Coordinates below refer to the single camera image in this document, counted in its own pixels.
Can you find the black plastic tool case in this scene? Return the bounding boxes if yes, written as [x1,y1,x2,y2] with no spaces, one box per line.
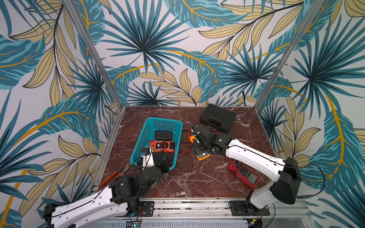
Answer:
[200,104,237,134]

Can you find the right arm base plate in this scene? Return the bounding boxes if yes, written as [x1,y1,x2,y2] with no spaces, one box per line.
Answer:
[228,200,271,218]

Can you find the orange black multimeter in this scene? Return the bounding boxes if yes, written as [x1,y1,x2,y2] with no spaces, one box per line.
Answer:
[150,141,175,153]

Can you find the yellow multimeter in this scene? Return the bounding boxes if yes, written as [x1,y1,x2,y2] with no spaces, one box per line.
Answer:
[190,135,210,161]

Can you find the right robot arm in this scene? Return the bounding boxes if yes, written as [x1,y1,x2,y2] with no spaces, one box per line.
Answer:
[190,125,301,209]

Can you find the orange handled pliers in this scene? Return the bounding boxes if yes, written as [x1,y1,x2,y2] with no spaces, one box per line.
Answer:
[99,162,132,187]

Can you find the small black case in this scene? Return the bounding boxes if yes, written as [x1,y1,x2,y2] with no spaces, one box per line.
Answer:
[155,130,173,141]

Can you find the red grey multimeter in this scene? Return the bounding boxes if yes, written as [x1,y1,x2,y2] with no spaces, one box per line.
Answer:
[229,160,261,188]

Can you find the aluminium front rail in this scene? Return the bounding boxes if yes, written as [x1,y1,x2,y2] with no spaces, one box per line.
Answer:
[135,198,313,220]

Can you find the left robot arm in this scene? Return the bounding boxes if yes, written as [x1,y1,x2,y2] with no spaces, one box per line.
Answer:
[43,153,169,228]

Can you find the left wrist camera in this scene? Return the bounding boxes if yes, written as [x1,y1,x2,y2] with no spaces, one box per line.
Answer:
[137,147,155,170]

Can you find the teal plastic basket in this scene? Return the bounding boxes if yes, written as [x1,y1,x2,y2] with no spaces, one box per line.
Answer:
[130,117,183,171]

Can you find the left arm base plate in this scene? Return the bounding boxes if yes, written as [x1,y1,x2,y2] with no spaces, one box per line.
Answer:
[134,201,155,218]

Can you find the red multimeter face down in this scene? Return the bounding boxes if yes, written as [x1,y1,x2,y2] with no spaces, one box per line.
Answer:
[179,128,191,153]

